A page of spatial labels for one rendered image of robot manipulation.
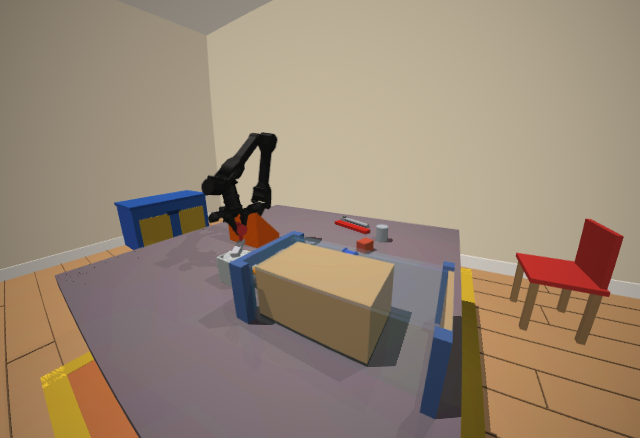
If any light grey cylinder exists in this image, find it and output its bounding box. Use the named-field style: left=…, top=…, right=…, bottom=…
left=376, top=225, right=388, bottom=242

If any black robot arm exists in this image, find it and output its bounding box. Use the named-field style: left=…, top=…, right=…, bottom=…
left=201, top=132, right=277, bottom=217

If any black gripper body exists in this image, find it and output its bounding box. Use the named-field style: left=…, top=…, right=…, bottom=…
left=208, top=192, right=261, bottom=223

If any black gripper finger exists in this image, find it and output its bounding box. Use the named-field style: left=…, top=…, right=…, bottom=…
left=239, top=212, right=251, bottom=227
left=223, top=216, right=239, bottom=235

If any grey crank handle with dark red knob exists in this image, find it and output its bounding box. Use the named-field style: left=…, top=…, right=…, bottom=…
left=230, top=222, right=248, bottom=258

